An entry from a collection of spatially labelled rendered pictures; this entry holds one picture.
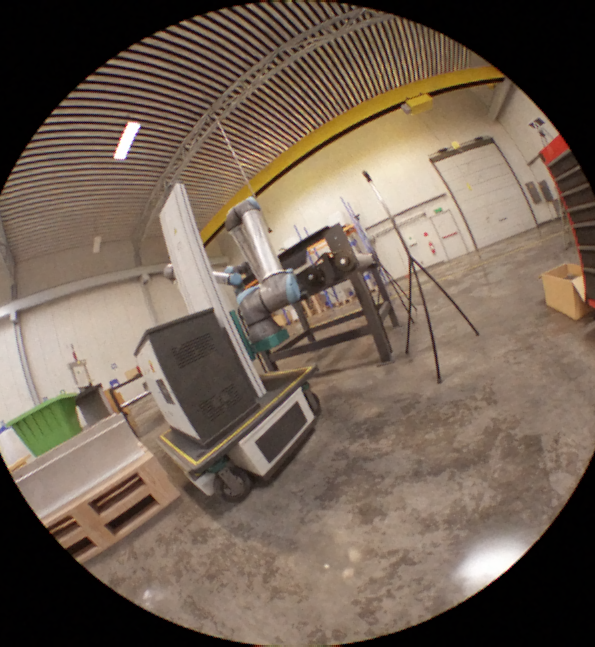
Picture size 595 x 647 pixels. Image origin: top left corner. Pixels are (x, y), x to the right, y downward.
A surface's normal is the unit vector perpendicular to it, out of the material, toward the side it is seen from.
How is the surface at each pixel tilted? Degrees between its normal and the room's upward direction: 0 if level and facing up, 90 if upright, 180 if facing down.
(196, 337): 90
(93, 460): 90
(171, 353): 90
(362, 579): 0
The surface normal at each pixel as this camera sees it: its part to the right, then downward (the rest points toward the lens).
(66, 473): 0.78, -0.30
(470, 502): -0.40, -0.91
